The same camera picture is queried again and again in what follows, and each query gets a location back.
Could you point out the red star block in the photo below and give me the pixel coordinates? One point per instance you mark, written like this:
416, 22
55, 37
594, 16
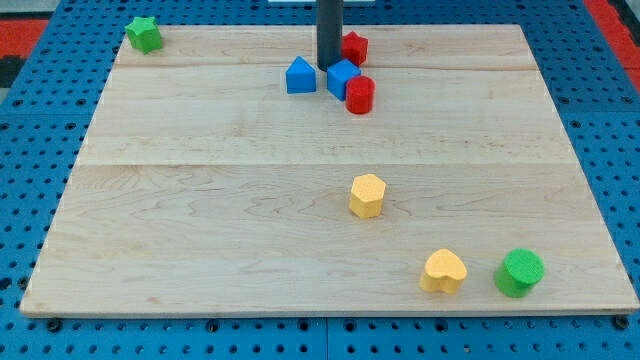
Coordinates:
354, 48

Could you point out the green star block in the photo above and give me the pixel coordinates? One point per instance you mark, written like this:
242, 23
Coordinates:
144, 34

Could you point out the yellow hexagon block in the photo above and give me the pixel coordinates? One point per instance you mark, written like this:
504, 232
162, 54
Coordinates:
367, 195

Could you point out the red cylinder block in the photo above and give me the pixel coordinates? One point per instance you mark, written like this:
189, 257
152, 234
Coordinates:
360, 93

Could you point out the blue triangle block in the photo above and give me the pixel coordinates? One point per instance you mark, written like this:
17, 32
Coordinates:
300, 77

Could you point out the blue cube block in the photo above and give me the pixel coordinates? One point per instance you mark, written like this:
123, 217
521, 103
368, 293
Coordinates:
338, 76

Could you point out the light wooden board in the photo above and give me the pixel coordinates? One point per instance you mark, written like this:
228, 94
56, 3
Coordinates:
204, 190

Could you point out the yellow heart block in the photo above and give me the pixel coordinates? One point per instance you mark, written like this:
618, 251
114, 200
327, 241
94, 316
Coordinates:
443, 272

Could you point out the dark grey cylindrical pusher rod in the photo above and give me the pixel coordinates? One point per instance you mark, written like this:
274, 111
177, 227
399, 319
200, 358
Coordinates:
329, 23

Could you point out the green cylinder block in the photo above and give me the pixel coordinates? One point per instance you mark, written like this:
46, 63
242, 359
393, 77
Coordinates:
520, 271

